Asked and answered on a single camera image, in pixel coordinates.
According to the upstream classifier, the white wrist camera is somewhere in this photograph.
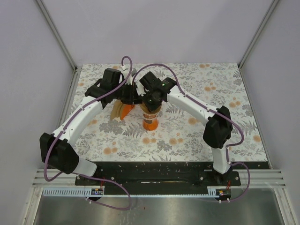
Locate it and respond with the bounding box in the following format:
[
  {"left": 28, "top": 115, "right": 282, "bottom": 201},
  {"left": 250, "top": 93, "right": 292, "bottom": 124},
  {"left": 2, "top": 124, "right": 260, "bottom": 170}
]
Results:
[
  {"left": 135, "top": 81, "right": 146, "bottom": 96},
  {"left": 121, "top": 65, "right": 137, "bottom": 85}
]

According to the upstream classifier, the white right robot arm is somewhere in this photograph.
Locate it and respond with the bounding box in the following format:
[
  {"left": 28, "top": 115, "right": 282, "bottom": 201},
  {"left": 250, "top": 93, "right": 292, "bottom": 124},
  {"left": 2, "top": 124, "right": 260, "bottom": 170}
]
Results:
[{"left": 136, "top": 72, "right": 233, "bottom": 186}]

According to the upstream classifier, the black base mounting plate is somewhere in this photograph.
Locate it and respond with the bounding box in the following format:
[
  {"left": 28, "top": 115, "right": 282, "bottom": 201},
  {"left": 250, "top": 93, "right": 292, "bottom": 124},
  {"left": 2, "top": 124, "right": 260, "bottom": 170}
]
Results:
[{"left": 74, "top": 162, "right": 269, "bottom": 189}]

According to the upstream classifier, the floral patterned tablecloth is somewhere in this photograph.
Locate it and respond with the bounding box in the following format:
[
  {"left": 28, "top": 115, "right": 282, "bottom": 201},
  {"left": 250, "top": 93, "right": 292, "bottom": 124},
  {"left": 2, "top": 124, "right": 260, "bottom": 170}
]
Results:
[{"left": 75, "top": 63, "right": 267, "bottom": 161}]

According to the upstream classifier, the brown paper coffee filter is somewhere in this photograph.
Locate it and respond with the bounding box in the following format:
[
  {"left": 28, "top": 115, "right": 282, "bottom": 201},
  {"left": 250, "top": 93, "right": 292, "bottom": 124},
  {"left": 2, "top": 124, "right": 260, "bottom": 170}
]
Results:
[{"left": 140, "top": 103, "right": 162, "bottom": 114}]

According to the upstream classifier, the orange glass carafe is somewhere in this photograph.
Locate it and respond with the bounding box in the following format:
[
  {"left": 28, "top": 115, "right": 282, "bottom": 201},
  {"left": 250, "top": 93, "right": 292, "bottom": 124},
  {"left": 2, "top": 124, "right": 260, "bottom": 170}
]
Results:
[{"left": 142, "top": 113, "right": 158, "bottom": 131}]

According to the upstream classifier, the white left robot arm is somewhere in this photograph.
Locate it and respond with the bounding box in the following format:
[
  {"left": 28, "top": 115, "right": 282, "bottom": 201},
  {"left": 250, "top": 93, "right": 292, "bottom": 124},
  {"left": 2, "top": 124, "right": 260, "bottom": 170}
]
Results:
[{"left": 39, "top": 68, "right": 136, "bottom": 185}]

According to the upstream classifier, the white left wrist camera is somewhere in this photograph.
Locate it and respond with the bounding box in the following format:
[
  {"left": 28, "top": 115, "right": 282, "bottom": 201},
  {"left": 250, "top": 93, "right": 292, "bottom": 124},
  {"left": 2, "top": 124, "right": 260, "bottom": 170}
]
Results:
[{"left": 121, "top": 65, "right": 137, "bottom": 85}]

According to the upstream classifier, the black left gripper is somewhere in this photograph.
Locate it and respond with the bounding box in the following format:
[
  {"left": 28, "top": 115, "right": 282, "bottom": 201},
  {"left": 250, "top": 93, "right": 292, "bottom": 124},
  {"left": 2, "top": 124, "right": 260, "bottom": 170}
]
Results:
[{"left": 112, "top": 81, "right": 142, "bottom": 105}]

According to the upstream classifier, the clear glass dripper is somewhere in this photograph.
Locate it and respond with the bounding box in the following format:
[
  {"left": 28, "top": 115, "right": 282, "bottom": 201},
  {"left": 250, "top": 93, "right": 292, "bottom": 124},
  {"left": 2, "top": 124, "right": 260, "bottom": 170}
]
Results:
[{"left": 142, "top": 109, "right": 160, "bottom": 120}]

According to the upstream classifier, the orange coffee filter box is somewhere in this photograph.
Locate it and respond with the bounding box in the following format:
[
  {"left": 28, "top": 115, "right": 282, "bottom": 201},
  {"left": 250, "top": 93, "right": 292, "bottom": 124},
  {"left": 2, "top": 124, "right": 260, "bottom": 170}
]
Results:
[{"left": 110, "top": 101, "right": 135, "bottom": 120}]

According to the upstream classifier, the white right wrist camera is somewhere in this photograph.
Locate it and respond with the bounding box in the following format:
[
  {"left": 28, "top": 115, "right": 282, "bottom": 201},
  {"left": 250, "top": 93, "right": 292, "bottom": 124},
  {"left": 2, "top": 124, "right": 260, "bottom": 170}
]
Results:
[{"left": 135, "top": 81, "right": 146, "bottom": 96}]

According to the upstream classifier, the light blue cable duct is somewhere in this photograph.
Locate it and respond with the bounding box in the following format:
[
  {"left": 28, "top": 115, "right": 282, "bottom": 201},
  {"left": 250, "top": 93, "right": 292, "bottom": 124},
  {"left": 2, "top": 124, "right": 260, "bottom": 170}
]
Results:
[{"left": 43, "top": 184, "right": 225, "bottom": 199}]

